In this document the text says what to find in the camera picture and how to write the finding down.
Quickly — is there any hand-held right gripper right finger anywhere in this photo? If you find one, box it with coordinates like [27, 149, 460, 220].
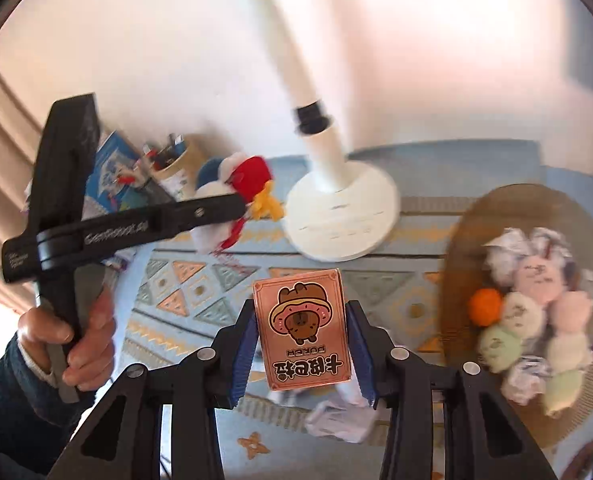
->
[347, 301, 560, 480]

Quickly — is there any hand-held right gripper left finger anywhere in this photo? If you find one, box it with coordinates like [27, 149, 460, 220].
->
[49, 299, 260, 480]

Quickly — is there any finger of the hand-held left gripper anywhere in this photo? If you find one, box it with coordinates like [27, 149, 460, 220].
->
[146, 194, 250, 237]

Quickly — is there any white plush duck toy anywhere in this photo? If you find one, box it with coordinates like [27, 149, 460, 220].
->
[190, 154, 284, 256]

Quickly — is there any paper ball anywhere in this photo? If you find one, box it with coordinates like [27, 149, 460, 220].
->
[269, 385, 377, 443]
[574, 267, 593, 301]
[484, 227, 532, 286]
[501, 355, 552, 406]
[529, 227, 575, 271]

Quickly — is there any pink card box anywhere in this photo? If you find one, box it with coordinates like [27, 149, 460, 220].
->
[253, 269, 355, 391]

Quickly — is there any orange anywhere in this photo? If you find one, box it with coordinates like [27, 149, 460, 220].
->
[469, 287, 505, 326]

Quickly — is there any round woven basket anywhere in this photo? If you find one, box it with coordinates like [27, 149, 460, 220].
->
[441, 183, 593, 448]

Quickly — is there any small three-ball plush dango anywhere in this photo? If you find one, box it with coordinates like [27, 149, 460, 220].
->
[479, 252, 570, 373]

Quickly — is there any person's left forearm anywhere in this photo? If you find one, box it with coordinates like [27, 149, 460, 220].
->
[0, 335, 83, 480]

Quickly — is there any person's left hand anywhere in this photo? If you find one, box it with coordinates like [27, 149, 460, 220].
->
[18, 289, 118, 392]

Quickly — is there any row of books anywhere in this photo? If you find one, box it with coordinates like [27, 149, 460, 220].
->
[84, 130, 147, 211]

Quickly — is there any bundle of pens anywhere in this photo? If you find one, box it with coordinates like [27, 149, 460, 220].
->
[144, 132, 187, 168]

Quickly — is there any patterned table mat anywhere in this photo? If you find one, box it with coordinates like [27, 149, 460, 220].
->
[111, 155, 542, 480]

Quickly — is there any white pole stand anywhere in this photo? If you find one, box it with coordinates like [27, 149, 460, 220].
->
[251, 0, 401, 262]

